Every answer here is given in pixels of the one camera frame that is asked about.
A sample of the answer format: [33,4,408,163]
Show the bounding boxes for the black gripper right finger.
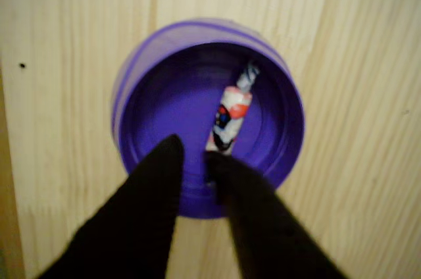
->
[205,153,349,279]

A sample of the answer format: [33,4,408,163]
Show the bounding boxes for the black ribbed gripper left finger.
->
[39,133,185,279]

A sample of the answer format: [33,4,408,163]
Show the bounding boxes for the red white candy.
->
[205,59,261,157]

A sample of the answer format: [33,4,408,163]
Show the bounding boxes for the purple plastic bowl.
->
[111,17,307,220]

